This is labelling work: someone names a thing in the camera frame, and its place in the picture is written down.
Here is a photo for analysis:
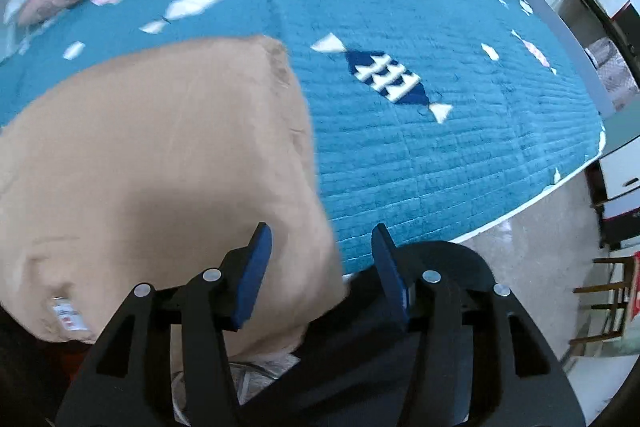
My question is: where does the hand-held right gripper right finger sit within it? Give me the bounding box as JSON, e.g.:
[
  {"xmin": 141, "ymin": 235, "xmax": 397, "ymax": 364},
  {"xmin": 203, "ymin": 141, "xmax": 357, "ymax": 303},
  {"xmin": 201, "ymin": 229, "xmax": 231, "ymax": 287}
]
[{"xmin": 371, "ymin": 223, "xmax": 586, "ymax": 427}]

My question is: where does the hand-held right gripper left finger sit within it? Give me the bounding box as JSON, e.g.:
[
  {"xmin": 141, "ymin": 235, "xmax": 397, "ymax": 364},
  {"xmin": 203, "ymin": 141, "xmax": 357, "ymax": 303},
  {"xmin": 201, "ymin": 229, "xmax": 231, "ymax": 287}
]
[{"xmin": 55, "ymin": 223, "xmax": 273, "ymax": 427}]

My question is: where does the tan button coat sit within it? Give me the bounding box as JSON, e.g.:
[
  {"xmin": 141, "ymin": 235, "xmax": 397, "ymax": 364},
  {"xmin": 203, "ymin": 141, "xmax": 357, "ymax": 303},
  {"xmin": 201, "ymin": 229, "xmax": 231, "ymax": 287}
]
[{"xmin": 0, "ymin": 34, "xmax": 351, "ymax": 368}]

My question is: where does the person's dark trouser leg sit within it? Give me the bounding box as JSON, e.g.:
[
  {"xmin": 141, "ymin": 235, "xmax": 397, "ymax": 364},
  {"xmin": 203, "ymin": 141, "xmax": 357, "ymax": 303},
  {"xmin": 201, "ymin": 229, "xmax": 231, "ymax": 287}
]
[{"xmin": 237, "ymin": 241, "xmax": 498, "ymax": 427}]

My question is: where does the teal fish print bedspread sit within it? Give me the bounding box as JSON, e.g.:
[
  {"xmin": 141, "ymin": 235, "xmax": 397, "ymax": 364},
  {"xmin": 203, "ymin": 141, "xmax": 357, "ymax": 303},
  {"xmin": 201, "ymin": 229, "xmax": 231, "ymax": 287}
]
[{"xmin": 0, "ymin": 0, "xmax": 606, "ymax": 278}]

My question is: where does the wooden chair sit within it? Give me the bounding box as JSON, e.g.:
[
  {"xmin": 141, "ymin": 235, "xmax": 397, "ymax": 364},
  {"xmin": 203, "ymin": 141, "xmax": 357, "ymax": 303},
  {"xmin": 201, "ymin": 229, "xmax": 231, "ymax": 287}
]
[{"xmin": 570, "ymin": 252, "xmax": 640, "ymax": 358}]

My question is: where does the white drawer cabinet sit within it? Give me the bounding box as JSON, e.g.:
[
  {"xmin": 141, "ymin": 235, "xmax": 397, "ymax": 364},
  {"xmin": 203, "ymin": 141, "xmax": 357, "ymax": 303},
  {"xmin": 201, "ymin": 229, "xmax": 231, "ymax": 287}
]
[{"xmin": 597, "ymin": 134, "xmax": 640, "ymax": 248}]

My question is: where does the patterned chair cover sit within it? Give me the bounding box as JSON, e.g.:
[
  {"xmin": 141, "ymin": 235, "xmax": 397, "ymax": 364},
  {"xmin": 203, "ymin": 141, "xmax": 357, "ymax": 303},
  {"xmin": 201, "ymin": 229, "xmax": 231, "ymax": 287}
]
[{"xmin": 585, "ymin": 37, "xmax": 640, "ymax": 110}]

